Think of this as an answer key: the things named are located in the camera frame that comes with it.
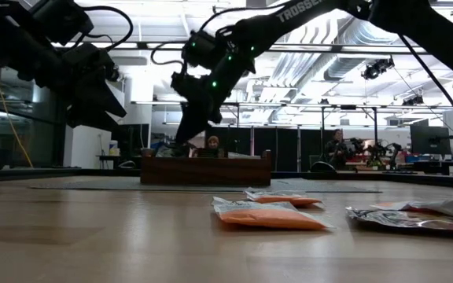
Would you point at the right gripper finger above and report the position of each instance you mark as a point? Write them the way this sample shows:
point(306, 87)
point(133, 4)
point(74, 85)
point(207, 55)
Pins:
point(193, 123)
point(214, 114)

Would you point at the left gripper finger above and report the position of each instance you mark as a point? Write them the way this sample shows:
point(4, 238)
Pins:
point(89, 118)
point(106, 100)

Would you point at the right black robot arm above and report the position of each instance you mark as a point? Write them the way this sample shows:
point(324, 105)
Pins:
point(301, 15)

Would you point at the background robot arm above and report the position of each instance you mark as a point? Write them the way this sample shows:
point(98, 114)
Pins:
point(384, 153)

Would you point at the person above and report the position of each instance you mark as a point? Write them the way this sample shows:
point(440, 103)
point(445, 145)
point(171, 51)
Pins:
point(336, 151)
point(213, 141)

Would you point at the white plastic tub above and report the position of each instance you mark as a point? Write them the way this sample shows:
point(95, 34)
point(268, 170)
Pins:
point(113, 148)

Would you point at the black computer monitor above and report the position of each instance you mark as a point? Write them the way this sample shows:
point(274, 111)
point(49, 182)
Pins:
point(136, 137)
point(430, 139)

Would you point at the brown wooden box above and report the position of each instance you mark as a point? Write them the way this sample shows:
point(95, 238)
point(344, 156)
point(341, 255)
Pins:
point(207, 171)

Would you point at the grey striped mat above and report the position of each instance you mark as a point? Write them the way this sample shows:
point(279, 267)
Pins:
point(93, 184)

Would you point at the black office chair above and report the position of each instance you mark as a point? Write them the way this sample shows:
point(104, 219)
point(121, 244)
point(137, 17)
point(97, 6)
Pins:
point(322, 167)

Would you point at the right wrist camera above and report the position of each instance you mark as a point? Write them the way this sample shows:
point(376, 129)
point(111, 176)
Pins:
point(189, 90)

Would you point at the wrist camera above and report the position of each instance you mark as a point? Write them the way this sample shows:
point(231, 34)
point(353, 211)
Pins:
point(89, 61)
point(189, 90)

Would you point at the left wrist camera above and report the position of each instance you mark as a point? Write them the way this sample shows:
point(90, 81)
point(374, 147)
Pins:
point(89, 61)

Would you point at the black ceiling camera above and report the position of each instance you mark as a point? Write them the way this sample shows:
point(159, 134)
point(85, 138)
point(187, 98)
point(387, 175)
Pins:
point(374, 70)
point(413, 100)

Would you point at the black background rig frame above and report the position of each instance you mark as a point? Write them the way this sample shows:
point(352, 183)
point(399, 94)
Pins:
point(375, 133)

